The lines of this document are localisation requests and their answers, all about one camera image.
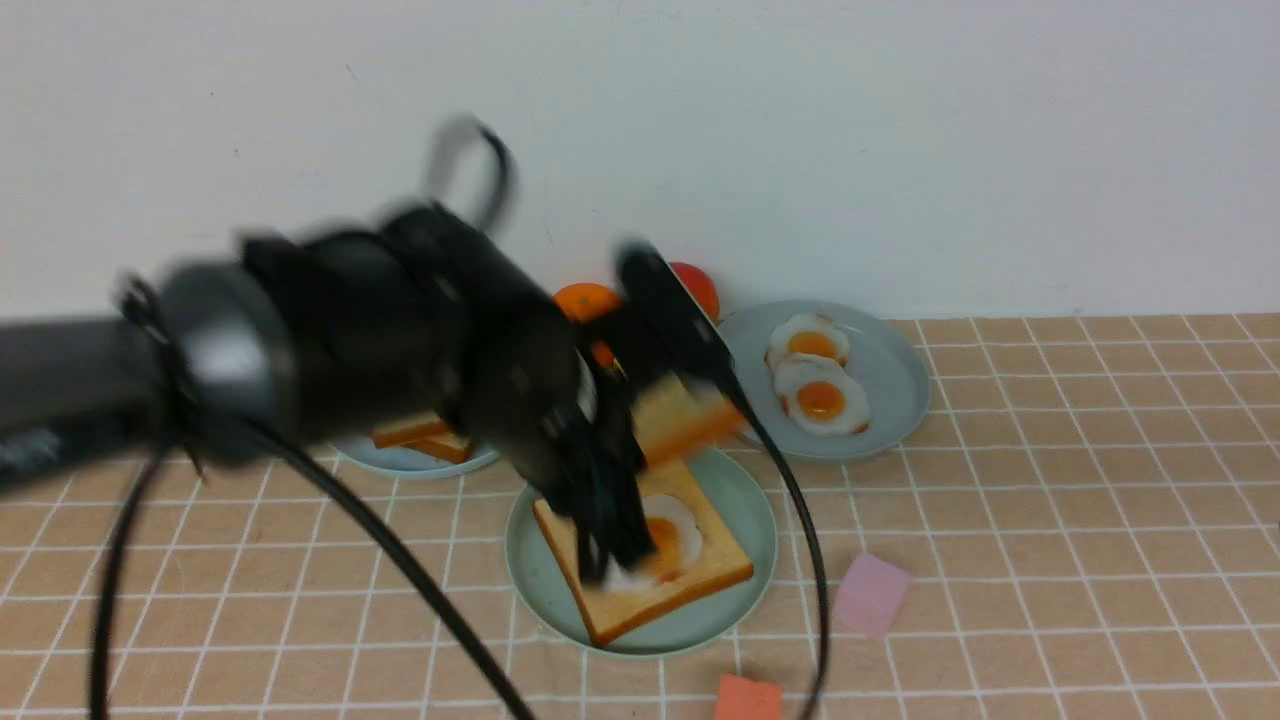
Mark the red apple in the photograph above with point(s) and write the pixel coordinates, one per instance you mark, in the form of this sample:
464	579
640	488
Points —
701	287

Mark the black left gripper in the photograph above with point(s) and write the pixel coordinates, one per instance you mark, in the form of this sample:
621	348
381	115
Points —
424	314

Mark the orange fruit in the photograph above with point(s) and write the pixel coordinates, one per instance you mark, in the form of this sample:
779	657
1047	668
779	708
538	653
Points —
584	301

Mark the green centre plate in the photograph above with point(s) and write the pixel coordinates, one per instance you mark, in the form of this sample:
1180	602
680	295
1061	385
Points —
728	582

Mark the blue bread plate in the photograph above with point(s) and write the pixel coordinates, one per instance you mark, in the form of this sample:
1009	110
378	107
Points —
403	463

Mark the toast slice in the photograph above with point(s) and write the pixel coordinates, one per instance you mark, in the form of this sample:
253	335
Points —
592	560
409	430
447	447
676	418

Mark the red-orange foam cube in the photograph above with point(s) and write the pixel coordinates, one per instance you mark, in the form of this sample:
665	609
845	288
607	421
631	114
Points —
740	698

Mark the checkered peach tablecloth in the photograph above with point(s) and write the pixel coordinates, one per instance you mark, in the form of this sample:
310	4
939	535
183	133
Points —
1088	510

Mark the fried egg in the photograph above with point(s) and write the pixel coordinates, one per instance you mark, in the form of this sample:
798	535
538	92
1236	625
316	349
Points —
819	397
678	545
808	334

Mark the blue egg plate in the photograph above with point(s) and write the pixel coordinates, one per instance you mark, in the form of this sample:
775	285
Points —
884	364

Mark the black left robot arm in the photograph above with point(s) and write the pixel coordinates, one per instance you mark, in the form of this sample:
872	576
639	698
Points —
201	350

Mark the pink foam cube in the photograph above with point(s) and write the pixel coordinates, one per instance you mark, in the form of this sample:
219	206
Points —
870	596

